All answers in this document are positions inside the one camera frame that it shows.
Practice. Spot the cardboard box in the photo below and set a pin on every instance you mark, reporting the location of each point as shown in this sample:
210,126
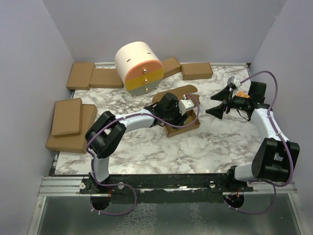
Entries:
67,119
171,67
176,106
105,78
195,71
80,76
75,143

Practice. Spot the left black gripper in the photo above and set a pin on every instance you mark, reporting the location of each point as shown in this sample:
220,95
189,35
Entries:
180,119

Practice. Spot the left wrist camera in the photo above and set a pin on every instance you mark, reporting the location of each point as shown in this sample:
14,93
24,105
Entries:
185,105

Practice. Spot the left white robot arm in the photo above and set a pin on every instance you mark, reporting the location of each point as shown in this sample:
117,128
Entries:
106,133

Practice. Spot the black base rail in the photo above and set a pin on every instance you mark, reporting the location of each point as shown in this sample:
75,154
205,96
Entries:
164,188

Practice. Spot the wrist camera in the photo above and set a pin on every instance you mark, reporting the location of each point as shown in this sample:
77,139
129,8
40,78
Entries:
185,105
233,83

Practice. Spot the orange paperback book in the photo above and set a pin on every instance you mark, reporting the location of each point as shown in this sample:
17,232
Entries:
242,94

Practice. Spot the round pastel drawer cabinet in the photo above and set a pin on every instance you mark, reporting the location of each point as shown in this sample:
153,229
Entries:
139,68

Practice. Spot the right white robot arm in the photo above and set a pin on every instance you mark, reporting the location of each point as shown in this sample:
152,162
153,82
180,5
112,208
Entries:
276,157

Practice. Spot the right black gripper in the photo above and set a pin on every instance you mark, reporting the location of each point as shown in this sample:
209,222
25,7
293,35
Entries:
224,95

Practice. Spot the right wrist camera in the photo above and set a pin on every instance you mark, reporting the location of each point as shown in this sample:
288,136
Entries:
233,83

